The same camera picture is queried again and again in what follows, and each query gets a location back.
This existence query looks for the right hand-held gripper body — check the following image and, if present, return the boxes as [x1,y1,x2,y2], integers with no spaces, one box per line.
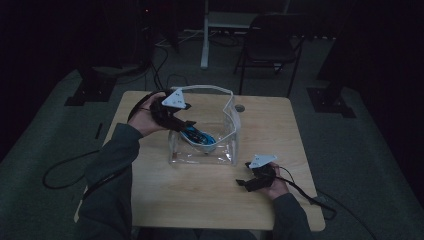
[244,153,279,188]

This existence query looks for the person's right hand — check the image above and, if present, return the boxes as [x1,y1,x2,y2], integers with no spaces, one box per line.
[258,161,291,201]

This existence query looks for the black stand with base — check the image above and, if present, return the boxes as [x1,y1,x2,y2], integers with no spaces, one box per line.
[63,0,118,108]
[306,0,357,119]

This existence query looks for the black folding chair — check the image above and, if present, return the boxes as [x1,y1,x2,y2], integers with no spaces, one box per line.
[232,12,307,99]

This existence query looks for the person's left hand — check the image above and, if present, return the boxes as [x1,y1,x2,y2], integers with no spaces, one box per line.
[127,92,168,138]

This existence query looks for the blue toy car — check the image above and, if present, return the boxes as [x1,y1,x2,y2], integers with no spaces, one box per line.
[180,125,218,155]

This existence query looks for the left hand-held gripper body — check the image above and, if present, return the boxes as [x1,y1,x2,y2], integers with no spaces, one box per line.
[149,87,193,132]

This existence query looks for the thin black floor cable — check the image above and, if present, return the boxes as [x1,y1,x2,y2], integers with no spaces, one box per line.
[315,188,379,240]

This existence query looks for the black floor cables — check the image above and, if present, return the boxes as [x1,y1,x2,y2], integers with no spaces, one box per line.
[114,28,241,93]

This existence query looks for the clear plastic bag white trim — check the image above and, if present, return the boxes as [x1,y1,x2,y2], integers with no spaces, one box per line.
[167,84,242,166]

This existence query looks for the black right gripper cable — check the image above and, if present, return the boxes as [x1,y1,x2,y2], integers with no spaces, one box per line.
[275,165,338,222]

